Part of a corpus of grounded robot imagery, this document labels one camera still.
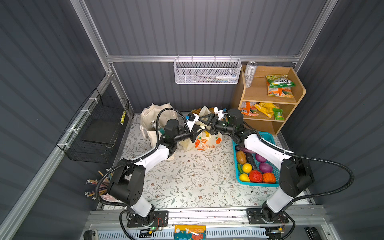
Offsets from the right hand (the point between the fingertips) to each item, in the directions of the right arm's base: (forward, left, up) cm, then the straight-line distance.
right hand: (200, 123), depth 77 cm
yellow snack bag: (+21, -43, -10) cm, 49 cm away
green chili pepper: (-13, -23, -27) cm, 38 cm away
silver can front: (+12, +31, -15) cm, 36 cm away
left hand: (0, -3, -3) cm, 4 cm away
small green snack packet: (+16, -49, -11) cm, 53 cm away
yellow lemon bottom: (-19, -24, -25) cm, 40 cm away
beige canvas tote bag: (+13, +33, -9) cm, 36 cm away
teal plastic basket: (-14, -30, -25) cm, 42 cm away
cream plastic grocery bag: (-2, -2, -12) cm, 13 cm away
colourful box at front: (-44, +6, -28) cm, 52 cm away
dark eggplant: (-8, -31, -26) cm, 41 cm away
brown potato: (-6, -25, -25) cm, 36 cm away
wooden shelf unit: (+21, -34, +2) cm, 40 cm away
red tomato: (-19, -30, -23) cm, 42 cm away
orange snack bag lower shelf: (+21, -32, -10) cm, 40 cm away
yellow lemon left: (-13, -27, -25) cm, 39 cm away
